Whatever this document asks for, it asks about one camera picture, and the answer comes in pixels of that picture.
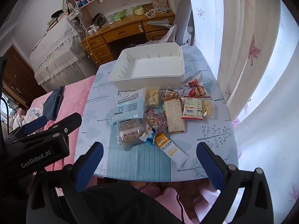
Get small blue white packet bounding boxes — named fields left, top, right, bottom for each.
left=139, top=126, right=156, bottom=146

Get white power strip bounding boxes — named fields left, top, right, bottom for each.
left=69, top=8, right=82, bottom=20

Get white bag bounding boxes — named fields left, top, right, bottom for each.
left=159, top=24, right=178, bottom=43

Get white printed storage box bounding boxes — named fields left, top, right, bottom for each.
left=152, top=0, right=169, bottom=8

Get white red label packet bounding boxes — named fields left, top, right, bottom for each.
left=181, top=97, right=203, bottom=120

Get brown roll cake packet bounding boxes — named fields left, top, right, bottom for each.
left=116, top=119, right=146, bottom=146

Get pink blanket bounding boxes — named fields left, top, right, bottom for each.
left=30, top=75, right=225, bottom=224

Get lace covered cabinet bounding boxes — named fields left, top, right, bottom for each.
left=29, top=16, right=98, bottom=91

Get light blue snack packet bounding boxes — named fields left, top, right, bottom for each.
left=113, top=88, right=146, bottom=124

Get clear peanut candy packet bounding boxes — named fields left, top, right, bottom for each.
left=164, top=88, right=181, bottom=102

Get orange white snack bar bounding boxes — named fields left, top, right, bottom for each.
left=155, top=133, right=189, bottom=169

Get white plastic bin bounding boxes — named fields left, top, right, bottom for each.
left=108, top=42, right=185, bottom=91

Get white leaf print curtain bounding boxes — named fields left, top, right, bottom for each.
left=186, top=0, right=299, bottom=215

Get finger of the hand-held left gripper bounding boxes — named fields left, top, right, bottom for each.
left=9, top=115, right=48, bottom=143
left=14, top=112, right=82, bottom=145

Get green tissue pack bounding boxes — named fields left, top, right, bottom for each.
left=109, top=9, right=133, bottom=21

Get wooden bookshelf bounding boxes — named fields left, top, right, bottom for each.
left=58, top=0, right=173, bottom=28

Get clear nut brittle packet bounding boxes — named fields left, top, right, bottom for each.
left=145, top=111, right=168, bottom=130

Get black cable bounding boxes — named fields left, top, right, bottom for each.
left=176, top=191, right=185, bottom=224

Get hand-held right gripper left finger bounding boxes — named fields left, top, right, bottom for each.
left=26, top=141, right=104, bottom=224

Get long beige wafer packet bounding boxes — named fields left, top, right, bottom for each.
left=162, top=97, right=186, bottom=136

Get wooden desk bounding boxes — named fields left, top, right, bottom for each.
left=81, top=12, right=175, bottom=66

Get puffed rice cake packet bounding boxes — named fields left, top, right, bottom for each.
left=201, top=99, right=215, bottom=118
left=145, top=87, right=161, bottom=108

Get dark patterned pouch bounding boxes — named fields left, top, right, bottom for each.
left=90, top=13, right=107, bottom=27

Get red white snack packet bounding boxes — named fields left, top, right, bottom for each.
left=180, top=71, right=208, bottom=98

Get person's dark pants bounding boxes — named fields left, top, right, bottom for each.
left=77, top=181, right=185, bottom=224

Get navy cloth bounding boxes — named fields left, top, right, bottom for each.
left=43, top=86, right=66, bottom=122

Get grey white chair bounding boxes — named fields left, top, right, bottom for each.
left=173, top=0, right=195, bottom=46

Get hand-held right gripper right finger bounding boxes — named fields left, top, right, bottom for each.
left=196, top=142, right=274, bottom=224

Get floral blanket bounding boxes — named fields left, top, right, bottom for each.
left=14, top=107, right=45, bottom=131

